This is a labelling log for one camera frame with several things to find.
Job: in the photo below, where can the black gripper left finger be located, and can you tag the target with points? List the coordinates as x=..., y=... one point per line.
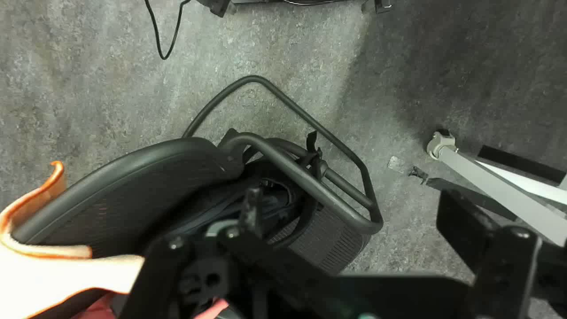
x=156, y=277

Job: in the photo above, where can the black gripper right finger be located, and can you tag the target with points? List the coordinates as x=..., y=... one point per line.
x=507, y=277

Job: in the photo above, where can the red shirt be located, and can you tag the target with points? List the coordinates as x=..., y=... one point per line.
x=100, y=309

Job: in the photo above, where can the peach towel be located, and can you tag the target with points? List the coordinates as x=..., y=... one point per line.
x=54, y=284

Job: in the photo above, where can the black mesh cantilever chair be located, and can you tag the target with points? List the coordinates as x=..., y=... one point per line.
x=135, y=189

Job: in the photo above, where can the grey metal stand leg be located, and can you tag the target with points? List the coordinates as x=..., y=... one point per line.
x=502, y=189

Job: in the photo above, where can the black flat bar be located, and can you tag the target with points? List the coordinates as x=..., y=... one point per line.
x=520, y=164

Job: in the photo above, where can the black backpack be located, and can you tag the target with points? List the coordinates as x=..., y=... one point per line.
x=334, y=240

